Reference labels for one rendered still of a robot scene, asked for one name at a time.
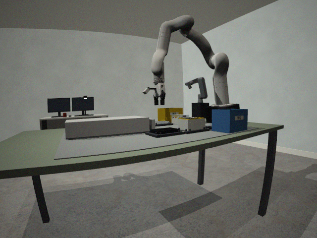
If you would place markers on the blue box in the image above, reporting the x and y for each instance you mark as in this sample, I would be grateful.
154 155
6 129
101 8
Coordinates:
229 120

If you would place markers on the yellow open-top bin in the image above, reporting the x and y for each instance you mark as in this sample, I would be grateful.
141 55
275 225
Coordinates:
165 113

